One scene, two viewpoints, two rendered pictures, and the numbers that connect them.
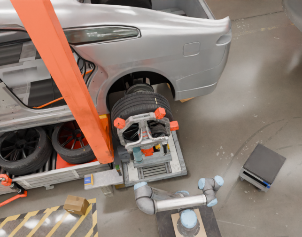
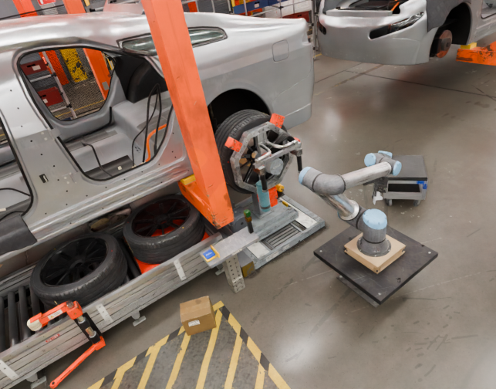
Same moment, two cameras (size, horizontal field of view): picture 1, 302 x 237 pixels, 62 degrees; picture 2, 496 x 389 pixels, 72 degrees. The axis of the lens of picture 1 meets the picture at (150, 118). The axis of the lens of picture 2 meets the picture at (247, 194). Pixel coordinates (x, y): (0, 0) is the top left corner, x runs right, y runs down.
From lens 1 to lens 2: 158 cm
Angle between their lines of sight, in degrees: 25
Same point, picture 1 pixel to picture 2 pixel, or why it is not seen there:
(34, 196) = (119, 343)
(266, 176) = (416, 174)
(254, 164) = not seen: hidden behind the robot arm
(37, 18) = not seen: outside the picture
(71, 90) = (183, 65)
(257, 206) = (425, 219)
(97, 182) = (224, 252)
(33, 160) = (109, 268)
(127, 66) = (217, 82)
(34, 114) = (98, 191)
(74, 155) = (172, 238)
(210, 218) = (391, 232)
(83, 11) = not seen: hidden behind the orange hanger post
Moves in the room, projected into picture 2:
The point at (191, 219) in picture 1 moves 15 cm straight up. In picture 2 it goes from (379, 215) to (379, 197)
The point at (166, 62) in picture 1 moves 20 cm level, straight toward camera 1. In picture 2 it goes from (258, 72) to (269, 77)
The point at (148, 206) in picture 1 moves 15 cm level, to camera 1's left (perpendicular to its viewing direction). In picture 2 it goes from (334, 178) to (312, 189)
